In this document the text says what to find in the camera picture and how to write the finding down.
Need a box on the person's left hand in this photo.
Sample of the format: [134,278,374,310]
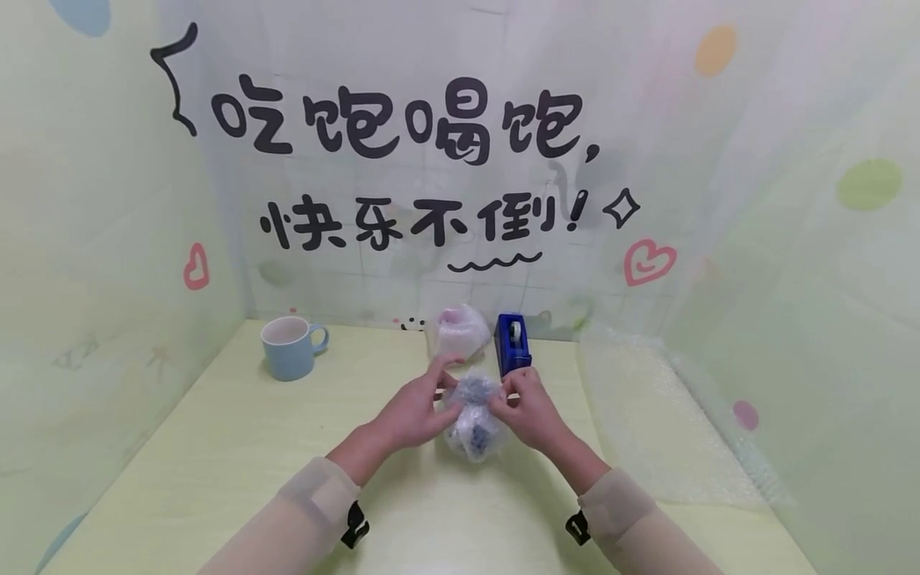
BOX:
[373,355,467,453]

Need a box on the person's right hand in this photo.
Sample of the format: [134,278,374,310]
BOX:
[488,367,568,454]

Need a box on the dark mug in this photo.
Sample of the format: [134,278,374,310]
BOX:
[441,372,513,464]

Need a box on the person's right forearm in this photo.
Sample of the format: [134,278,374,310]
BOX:
[545,427,724,575]

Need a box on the person's left forearm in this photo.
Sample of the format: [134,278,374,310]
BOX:
[198,423,396,575]

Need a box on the blue tape dispenser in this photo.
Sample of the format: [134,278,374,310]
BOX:
[494,313,533,379]

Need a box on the pink mug in bubble wrap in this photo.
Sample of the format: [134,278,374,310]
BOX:
[426,303,493,360]

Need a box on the clear bubble wrap sheet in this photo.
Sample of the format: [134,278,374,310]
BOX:
[577,321,774,512]

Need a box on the light blue mug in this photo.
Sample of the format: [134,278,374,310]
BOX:
[260,315,331,382]

